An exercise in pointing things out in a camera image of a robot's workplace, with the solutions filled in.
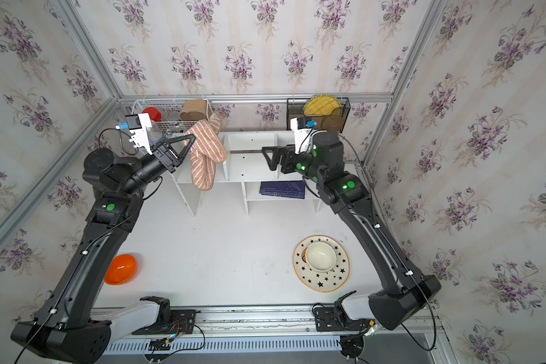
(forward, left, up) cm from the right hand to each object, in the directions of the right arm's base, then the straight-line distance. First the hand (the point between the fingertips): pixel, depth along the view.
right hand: (281, 146), depth 64 cm
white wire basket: (+30, +44, -10) cm, 54 cm away
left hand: (-7, +20, +7) cm, 22 cm away
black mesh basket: (+38, -6, -10) cm, 40 cm away
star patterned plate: (-25, -15, -42) cm, 51 cm away
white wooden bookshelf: (+10, +13, -17) cm, 24 cm away
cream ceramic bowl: (-16, -16, -41) cm, 47 cm away
